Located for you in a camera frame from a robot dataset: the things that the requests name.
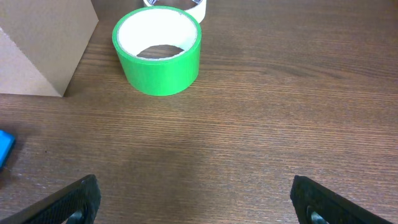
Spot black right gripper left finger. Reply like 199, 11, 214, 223
1, 174, 101, 224

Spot blue plastic case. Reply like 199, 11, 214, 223
0, 130, 16, 169

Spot white tape roll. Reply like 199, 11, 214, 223
142, 0, 207, 23

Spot brown cardboard box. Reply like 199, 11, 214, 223
1, 0, 98, 97

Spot green tape roll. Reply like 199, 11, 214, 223
112, 6, 202, 96

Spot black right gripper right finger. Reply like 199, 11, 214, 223
290, 175, 392, 224

